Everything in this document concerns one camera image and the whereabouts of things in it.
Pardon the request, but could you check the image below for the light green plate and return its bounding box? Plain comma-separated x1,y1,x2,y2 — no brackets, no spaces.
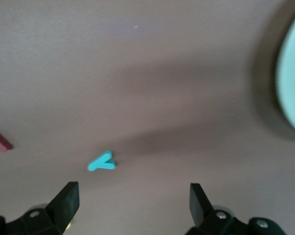
275,4,295,138

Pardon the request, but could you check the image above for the teal foam letter y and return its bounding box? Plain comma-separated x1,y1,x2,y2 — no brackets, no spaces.
87,150,117,172

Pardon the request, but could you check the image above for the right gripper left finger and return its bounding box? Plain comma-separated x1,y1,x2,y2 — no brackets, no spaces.
5,181,80,235

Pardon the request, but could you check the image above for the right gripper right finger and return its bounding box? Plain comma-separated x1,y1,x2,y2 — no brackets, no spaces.
189,183,250,235

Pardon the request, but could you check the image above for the dark red foam letter i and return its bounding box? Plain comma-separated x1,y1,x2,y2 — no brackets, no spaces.
0,129,13,153

